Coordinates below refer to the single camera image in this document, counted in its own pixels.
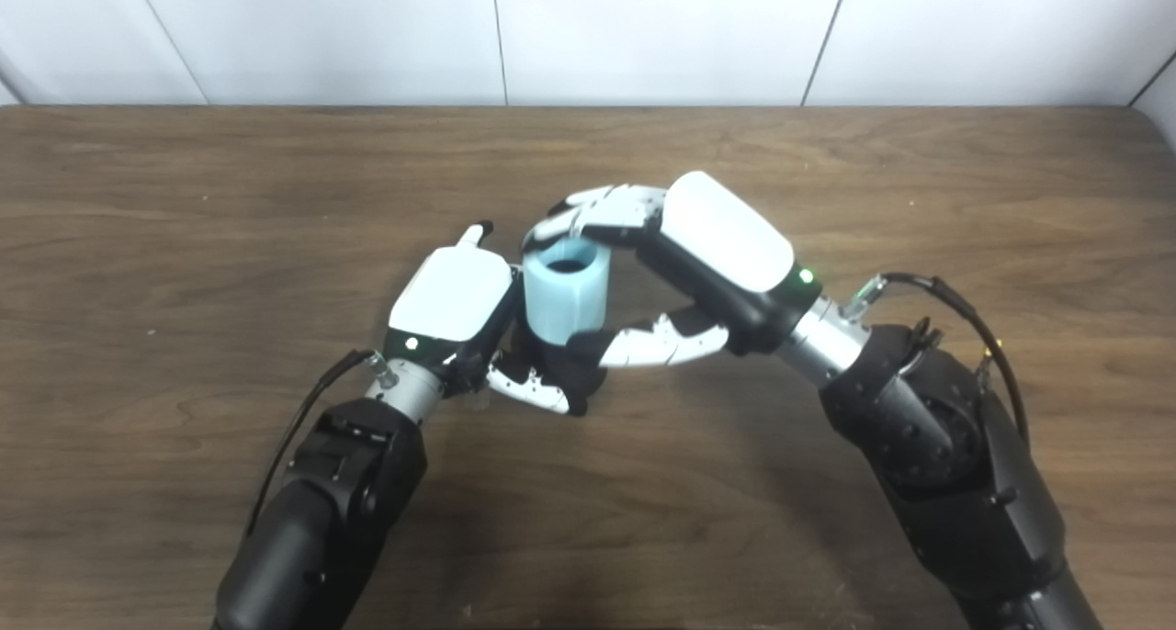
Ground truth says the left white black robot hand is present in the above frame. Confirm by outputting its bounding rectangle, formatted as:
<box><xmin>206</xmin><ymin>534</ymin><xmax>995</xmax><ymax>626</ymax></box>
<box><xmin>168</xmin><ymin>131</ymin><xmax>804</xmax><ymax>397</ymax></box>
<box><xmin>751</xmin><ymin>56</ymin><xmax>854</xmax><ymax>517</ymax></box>
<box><xmin>380</xmin><ymin>221</ymin><xmax>589</xmax><ymax>418</ymax></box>

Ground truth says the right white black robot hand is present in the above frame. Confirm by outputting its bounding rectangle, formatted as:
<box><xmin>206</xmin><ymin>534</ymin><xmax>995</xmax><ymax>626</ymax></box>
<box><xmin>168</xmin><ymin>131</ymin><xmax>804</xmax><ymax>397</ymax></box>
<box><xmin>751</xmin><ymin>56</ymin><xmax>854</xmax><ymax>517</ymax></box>
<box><xmin>524</xmin><ymin>171</ymin><xmax>824</xmax><ymax>370</ymax></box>

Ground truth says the light blue cylinder cup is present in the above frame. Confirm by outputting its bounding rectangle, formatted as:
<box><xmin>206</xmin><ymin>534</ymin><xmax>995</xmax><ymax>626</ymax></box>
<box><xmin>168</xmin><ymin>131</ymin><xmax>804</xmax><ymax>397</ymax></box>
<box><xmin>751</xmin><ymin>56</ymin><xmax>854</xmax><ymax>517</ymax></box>
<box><xmin>522</xmin><ymin>237</ymin><xmax>612</xmax><ymax>346</ymax></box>

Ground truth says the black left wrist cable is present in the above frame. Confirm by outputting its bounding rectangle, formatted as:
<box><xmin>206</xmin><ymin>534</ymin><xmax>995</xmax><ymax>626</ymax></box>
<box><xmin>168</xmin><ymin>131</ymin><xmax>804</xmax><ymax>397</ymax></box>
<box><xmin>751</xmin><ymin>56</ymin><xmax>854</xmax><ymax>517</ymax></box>
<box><xmin>246</xmin><ymin>348</ymin><xmax>379</xmax><ymax>534</ymax></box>

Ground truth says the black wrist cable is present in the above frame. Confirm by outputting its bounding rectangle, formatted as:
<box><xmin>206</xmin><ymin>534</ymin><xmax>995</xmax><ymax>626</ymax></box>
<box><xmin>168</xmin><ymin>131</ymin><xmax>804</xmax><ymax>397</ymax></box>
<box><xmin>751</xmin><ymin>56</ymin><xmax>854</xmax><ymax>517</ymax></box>
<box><xmin>246</xmin><ymin>348</ymin><xmax>379</xmax><ymax>534</ymax></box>
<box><xmin>843</xmin><ymin>272</ymin><xmax>1030</xmax><ymax>447</ymax></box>

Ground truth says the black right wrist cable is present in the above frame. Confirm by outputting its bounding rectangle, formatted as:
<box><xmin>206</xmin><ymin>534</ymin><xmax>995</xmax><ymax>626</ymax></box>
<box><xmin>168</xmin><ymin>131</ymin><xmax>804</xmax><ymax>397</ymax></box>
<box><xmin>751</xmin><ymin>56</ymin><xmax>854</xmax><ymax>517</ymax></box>
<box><xmin>843</xmin><ymin>272</ymin><xmax>1030</xmax><ymax>447</ymax></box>

